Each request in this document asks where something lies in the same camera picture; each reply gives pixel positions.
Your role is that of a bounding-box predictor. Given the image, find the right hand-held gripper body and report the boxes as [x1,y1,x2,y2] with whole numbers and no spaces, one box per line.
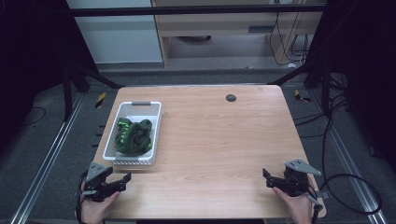
[280,159,323,198]

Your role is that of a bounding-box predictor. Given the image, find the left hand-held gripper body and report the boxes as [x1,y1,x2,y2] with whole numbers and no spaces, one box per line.
[81,161,121,203]

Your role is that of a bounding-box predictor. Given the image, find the dark green cloth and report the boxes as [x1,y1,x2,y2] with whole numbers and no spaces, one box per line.
[113,117,154,155]

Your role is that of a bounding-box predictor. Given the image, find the white plastic basket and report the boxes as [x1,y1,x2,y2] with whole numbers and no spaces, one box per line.
[102,101,163,166]

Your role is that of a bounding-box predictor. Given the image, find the person's left hand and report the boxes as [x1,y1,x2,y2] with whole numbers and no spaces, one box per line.
[79,189,121,224]

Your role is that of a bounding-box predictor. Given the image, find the person's right hand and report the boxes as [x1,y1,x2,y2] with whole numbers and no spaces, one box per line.
[272,186,315,224]

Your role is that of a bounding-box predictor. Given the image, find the yellow black striped tape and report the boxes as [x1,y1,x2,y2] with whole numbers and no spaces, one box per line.
[293,89,312,104]
[94,91,107,109]

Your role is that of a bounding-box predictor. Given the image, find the black metal stand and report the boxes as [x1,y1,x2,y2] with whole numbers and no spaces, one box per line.
[62,59,125,123]
[268,57,332,117]

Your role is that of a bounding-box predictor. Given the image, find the dark curtain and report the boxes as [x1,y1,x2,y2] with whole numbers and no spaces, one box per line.
[306,0,396,171]
[0,0,101,150]

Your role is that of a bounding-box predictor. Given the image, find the white cabinet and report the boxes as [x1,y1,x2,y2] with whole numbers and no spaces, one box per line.
[65,0,164,65]

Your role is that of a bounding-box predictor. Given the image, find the light wooden desk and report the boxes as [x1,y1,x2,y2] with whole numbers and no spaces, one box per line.
[150,0,326,68]

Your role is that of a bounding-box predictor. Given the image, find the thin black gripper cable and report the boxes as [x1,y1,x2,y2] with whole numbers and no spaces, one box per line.
[74,169,90,224]

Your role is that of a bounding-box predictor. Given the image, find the black floor cables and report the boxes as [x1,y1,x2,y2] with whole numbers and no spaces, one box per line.
[293,73,351,188]

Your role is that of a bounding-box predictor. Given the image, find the looped black gripper cable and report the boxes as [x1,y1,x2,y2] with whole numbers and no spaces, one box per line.
[312,173,384,224]

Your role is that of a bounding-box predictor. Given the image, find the silver floor rail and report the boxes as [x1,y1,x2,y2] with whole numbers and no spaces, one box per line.
[8,92,86,224]
[307,90,389,224]

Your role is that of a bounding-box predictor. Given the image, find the thin black floor cable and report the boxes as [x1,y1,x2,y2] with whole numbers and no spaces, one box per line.
[21,105,48,127]

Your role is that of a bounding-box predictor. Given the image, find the black hanging desk cables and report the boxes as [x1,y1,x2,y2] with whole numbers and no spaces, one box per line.
[268,11,310,67]

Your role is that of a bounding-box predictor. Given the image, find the black horizontal frame bar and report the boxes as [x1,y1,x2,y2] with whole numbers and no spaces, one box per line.
[68,4,327,18]

